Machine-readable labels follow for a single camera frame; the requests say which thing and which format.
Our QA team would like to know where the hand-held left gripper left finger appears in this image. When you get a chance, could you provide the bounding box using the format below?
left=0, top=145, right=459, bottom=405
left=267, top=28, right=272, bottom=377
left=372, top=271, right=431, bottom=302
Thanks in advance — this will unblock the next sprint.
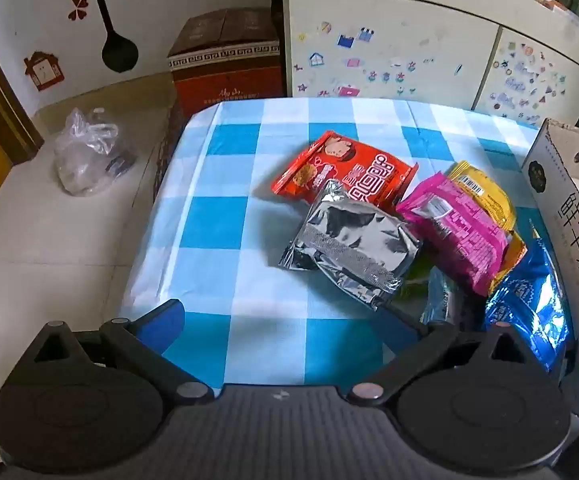
left=22, top=299, right=215, bottom=408

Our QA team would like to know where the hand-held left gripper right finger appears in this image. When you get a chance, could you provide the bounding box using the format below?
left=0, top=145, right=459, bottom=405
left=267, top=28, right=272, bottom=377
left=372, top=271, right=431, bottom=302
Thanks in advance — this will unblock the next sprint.
left=347, top=305, right=541, bottom=408

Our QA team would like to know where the light blue snack packet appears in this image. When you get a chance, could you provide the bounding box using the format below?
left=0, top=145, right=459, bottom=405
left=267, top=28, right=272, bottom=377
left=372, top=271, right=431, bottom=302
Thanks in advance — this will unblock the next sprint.
left=419, top=267, right=487, bottom=333

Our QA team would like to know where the silver foil snack packet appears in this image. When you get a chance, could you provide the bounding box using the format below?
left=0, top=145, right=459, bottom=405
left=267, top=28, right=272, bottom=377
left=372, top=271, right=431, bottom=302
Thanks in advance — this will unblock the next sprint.
left=278, top=178, right=423, bottom=309

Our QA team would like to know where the purple snack packet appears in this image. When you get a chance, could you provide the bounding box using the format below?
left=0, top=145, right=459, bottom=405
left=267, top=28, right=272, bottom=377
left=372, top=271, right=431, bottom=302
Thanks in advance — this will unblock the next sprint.
left=396, top=171, right=510, bottom=297

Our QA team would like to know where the dark blue snack packet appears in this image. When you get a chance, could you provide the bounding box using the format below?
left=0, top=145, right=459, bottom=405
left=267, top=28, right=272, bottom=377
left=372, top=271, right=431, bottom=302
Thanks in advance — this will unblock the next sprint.
left=484, top=237, right=570, bottom=373

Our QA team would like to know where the orange-yellow snack packet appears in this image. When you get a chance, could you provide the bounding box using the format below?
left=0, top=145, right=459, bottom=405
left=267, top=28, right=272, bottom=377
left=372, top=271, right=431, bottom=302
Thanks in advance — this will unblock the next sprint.
left=487, top=230, right=527, bottom=296

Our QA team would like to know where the red snack packet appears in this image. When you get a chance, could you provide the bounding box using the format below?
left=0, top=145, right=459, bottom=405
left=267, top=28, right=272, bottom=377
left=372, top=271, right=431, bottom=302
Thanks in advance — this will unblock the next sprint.
left=271, top=130, right=419, bottom=209

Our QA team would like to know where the yellow barcode snack packet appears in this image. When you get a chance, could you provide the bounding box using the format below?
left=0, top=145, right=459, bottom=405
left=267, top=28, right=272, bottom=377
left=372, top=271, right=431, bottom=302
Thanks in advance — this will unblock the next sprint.
left=444, top=160, right=517, bottom=231

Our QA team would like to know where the cardboard box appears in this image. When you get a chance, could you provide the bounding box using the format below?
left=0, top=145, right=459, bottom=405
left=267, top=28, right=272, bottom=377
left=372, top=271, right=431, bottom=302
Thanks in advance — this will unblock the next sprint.
left=521, top=118, right=579, bottom=416

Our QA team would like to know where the blue checkered tablecloth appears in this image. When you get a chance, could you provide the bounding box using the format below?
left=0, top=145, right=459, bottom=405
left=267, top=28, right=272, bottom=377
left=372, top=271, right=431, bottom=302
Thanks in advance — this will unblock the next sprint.
left=120, top=97, right=570, bottom=391

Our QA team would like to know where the clear plastic bag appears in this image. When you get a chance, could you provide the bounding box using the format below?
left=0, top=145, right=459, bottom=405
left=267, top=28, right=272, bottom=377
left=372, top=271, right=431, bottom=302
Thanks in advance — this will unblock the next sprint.
left=54, top=107, right=137, bottom=197

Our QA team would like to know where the red-brown carton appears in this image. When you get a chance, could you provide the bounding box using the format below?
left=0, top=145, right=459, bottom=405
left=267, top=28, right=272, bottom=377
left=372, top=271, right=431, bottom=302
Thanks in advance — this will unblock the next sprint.
left=167, top=6, right=286, bottom=118

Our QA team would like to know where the cream sticker-covered cabinet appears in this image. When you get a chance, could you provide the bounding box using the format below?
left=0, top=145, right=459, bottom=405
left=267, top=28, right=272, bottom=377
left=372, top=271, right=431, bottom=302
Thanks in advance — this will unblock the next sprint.
left=278, top=0, right=579, bottom=128

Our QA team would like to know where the black vase wall decal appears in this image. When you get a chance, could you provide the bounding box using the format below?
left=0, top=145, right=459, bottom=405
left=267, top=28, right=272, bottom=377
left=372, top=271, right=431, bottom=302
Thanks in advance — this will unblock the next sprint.
left=64, top=0, right=140, bottom=72

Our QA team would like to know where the red house wall sticker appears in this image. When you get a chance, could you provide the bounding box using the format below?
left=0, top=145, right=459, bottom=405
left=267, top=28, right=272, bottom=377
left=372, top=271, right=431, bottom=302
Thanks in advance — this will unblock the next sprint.
left=24, top=51, right=65, bottom=92

